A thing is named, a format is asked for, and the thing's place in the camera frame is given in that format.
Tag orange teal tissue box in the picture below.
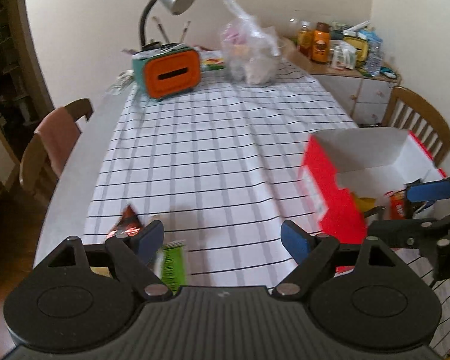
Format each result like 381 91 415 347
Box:
131 44 201 100

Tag clear plastic bag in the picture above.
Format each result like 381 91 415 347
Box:
219 0 282 86

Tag wooden chair right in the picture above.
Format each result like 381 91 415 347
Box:
381 86 450 167

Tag clear water bottle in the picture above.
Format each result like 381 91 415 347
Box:
365 41 383 77

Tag dark red foil snack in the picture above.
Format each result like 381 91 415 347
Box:
106 205 144 239

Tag wooden chair pink cushion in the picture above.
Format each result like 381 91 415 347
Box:
19 98 93 203

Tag checkered white tablecloth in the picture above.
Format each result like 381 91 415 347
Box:
82 59 450 357

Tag orange thermos bottle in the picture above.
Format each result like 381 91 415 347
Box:
311 22 330 63

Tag red snack packet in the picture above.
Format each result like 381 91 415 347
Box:
385 190 407 220

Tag pale yellow snack packet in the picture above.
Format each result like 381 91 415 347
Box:
91 267 112 278

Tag red white cardboard box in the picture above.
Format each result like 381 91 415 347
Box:
298 127 445 244

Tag white sideboard cabinet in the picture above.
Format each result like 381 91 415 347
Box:
283 38 401 125

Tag green snack packet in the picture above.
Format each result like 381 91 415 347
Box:
153 241 189 294

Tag amber liquid bottle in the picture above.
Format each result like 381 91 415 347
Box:
297 20 313 57

